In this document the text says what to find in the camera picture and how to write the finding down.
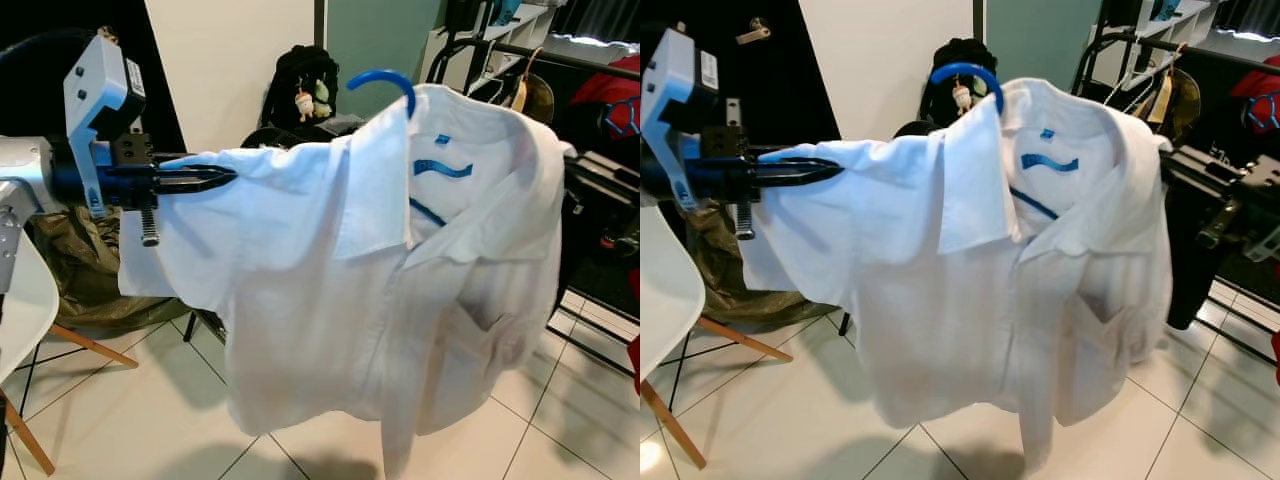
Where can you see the black backpack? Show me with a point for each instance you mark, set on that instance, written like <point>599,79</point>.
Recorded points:
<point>975,48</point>
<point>300,70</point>

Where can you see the white shelf unit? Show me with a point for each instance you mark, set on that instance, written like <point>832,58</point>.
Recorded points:
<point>1200,12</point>
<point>540,15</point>

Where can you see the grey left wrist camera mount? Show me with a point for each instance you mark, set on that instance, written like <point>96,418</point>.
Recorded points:
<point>680,80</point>
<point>95,80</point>

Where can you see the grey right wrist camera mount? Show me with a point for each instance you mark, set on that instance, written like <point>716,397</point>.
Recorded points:
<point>1268,245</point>

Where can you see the olive fabric sack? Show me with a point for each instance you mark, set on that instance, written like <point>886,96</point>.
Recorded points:
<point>80,270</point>
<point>725,260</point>

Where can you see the black metal clothes rack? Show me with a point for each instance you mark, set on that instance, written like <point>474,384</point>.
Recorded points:
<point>600,67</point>
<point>1140,40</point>

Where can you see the metal door latch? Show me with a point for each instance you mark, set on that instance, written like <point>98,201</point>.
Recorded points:
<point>752,32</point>

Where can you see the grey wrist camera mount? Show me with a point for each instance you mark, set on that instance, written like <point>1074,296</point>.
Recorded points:
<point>1268,245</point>
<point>680,80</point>
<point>95,80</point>

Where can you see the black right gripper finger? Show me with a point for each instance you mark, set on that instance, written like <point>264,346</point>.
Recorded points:
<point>598,188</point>
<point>595,165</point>
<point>1205,186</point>
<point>1200,163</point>

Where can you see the blue plastic hanger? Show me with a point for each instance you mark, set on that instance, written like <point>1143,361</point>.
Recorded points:
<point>965,70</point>
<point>385,75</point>

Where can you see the white collared shirt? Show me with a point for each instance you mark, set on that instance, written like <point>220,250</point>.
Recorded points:
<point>300,280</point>
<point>950,280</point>

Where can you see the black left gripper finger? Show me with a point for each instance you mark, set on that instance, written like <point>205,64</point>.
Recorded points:
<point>195,174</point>
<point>800,165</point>
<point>190,188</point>
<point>795,180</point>

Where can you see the teal bag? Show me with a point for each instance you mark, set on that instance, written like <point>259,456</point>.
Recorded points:
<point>1165,8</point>
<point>505,10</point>

